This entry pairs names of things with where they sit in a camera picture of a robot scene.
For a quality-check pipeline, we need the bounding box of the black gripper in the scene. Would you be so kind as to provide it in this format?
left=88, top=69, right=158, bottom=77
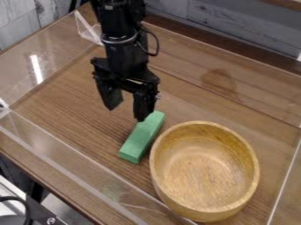
left=91, top=33, right=160, bottom=122

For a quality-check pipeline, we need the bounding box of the green rectangular block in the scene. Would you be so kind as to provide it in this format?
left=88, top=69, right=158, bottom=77
left=119, top=111, right=166, bottom=164

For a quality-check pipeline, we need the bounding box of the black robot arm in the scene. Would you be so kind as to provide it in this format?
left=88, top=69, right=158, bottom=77
left=91, top=0, right=160, bottom=121

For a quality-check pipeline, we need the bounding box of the brown wooden bowl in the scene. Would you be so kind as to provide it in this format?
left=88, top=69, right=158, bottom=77
left=150, top=120, right=259, bottom=222

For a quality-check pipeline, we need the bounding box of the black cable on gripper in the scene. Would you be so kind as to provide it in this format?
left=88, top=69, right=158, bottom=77
left=136, top=25, right=160, bottom=57

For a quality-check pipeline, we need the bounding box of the clear acrylic corner bracket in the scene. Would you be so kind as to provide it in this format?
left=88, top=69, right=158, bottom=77
left=73, top=11, right=101, bottom=46

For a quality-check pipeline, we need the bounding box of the clear acrylic tray wall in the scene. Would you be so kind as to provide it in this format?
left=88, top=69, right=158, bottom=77
left=0, top=99, right=196, bottom=225

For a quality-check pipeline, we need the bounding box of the black metal mount plate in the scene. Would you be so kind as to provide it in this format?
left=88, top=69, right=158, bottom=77
left=25, top=196, right=67, bottom=225

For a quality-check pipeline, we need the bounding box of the black cable lower left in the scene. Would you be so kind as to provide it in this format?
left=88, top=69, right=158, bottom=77
left=0, top=195, right=33, bottom=225

